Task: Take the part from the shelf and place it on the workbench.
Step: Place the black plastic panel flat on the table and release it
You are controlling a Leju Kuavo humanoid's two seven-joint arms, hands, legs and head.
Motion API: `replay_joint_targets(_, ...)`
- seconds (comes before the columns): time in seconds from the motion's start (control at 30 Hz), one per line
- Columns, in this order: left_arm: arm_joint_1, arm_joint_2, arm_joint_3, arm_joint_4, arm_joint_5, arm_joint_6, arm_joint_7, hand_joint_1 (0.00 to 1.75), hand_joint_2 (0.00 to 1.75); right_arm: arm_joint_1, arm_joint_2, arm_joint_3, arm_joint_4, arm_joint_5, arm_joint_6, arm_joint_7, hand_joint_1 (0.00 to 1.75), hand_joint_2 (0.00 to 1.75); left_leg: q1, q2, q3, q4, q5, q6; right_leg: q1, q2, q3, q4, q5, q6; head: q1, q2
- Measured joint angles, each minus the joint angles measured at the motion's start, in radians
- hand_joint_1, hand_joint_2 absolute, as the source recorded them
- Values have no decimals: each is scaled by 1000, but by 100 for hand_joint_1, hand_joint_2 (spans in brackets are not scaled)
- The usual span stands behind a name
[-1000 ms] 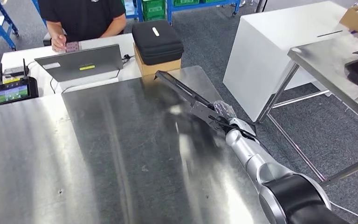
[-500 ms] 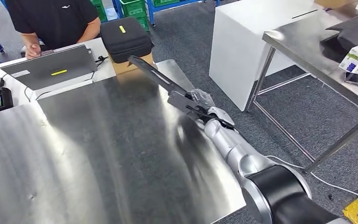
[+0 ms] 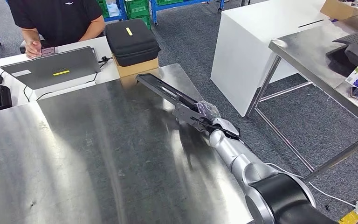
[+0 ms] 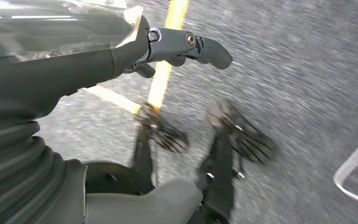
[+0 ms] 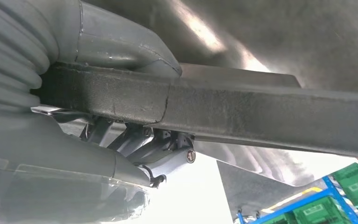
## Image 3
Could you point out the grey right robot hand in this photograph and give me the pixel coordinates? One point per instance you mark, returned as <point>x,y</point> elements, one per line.
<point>208,109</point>

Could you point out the black plastic panel part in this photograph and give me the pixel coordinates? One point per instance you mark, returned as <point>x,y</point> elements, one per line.
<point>154,85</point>

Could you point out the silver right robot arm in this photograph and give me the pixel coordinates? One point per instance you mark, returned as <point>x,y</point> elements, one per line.
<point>244,160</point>

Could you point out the stainless steel workbench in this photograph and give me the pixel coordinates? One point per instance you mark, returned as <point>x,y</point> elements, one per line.
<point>74,154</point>

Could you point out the white cabinet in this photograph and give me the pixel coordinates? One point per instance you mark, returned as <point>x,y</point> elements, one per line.
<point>244,46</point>

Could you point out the cardboard box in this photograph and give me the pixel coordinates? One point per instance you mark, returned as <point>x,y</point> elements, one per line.
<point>135,71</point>
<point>339,9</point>

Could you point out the black zip case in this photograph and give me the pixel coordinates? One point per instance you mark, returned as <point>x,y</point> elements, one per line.
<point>132,43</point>

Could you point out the green plastic crate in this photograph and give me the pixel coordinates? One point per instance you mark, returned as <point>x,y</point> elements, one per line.
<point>145,21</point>
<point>169,2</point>
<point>137,7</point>
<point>103,9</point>

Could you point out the stainless steel table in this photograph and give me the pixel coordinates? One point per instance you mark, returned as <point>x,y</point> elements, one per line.
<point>305,46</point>

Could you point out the grey laptop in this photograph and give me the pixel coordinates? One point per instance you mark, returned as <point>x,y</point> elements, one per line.
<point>49,66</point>

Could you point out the small dark phone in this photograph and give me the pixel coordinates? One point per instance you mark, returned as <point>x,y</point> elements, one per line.
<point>48,51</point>

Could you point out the yellow floor tape square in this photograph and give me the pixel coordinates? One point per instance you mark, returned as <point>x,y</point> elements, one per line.
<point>349,218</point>

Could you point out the person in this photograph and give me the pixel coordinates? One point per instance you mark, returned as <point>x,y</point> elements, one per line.
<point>55,18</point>

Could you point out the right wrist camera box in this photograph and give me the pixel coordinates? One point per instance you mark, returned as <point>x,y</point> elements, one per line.
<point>188,116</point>

